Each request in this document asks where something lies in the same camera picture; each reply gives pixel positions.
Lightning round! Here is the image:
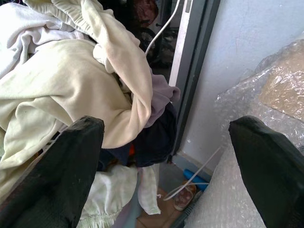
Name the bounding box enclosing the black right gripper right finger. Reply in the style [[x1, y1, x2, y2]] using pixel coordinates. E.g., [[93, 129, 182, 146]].
[[228, 115, 304, 228]]

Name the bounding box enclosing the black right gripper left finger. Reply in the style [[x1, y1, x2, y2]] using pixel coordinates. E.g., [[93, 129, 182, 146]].
[[0, 115, 105, 228]]

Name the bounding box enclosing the pale green elastic-hem cloth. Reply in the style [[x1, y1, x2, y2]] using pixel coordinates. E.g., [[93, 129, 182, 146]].
[[77, 163, 161, 228]]

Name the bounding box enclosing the blue tube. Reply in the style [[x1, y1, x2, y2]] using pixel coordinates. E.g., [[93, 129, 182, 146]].
[[183, 168, 209, 191]]

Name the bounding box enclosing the bubble wrapped brown package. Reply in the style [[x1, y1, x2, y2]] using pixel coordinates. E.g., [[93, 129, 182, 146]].
[[184, 39, 304, 228]]

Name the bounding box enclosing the brown worn slipper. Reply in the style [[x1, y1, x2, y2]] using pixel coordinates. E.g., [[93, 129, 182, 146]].
[[173, 180, 197, 211]]

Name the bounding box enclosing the cream yellow garment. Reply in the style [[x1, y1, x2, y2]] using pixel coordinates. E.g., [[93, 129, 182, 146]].
[[0, 0, 154, 200]]

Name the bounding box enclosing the dark navy garment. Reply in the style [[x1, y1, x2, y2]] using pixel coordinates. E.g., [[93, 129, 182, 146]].
[[98, 103, 178, 168]]

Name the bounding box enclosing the lilac grey garment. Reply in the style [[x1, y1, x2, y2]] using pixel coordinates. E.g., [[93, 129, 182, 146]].
[[142, 68, 181, 129]]

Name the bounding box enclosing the white knit garment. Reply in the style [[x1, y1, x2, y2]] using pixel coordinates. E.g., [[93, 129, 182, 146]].
[[0, 1, 83, 79]]

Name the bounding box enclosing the white plastic strap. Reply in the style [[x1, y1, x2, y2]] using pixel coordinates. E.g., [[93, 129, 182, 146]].
[[163, 146, 222, 201]]

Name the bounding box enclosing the dark grey door frame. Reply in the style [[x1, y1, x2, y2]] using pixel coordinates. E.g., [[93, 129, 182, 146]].
[[168, 0, 221, 162]]

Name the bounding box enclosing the white cable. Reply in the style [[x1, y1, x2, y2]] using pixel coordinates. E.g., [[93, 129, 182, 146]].
[[144, 0, 181, 55]]

